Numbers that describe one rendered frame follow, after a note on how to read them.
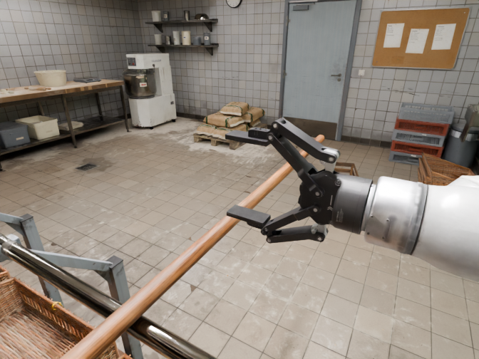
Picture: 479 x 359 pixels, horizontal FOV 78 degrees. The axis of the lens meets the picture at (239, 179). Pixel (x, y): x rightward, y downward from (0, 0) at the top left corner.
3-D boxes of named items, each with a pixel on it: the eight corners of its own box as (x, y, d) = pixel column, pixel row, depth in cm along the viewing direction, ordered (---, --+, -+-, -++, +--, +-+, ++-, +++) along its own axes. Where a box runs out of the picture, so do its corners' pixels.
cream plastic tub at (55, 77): (48, 88, 435) (43, 73, 426) (31, 86, 454) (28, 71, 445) (75, 85, 468) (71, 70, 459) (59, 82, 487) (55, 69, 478)
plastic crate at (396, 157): (438, 169, 390) (441, 158, 384) (388, 161, 416) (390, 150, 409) (435, 159, 423) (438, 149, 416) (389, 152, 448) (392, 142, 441)
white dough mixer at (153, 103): (145, 132, 544) (135, 55, 488) (123, 128, 571) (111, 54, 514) (178, 122, 617) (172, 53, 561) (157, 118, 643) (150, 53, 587)
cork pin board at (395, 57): (454, 70, 390) (472, 6, 358) (370, 67, 436) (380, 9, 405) (453, 70, 392) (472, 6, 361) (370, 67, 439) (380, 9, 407)
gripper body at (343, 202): (370, 190, 34) (294, 174, 38) (357, 248, 38) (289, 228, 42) (378, 168, 40) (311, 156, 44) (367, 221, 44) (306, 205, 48)
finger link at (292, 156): (316, 200, 40) (323, 194, 39) (262, 138, 41) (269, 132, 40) (323, 189, 43) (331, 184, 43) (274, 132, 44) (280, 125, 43)
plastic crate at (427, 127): (446, 136, 370) (450, 124, 363) (393, 129, 400) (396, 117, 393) (446, 129, 400) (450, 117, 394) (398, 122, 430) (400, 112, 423)
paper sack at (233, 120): (244, 125, 482) (244, 115, 475) (230, 129, 455) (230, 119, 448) (216, 120, 516) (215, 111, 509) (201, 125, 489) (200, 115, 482)
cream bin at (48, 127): (38, 140, 427) (33, 124, 417) (19, 135, 449) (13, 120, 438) (62, 134, 456) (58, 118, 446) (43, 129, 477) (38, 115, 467)
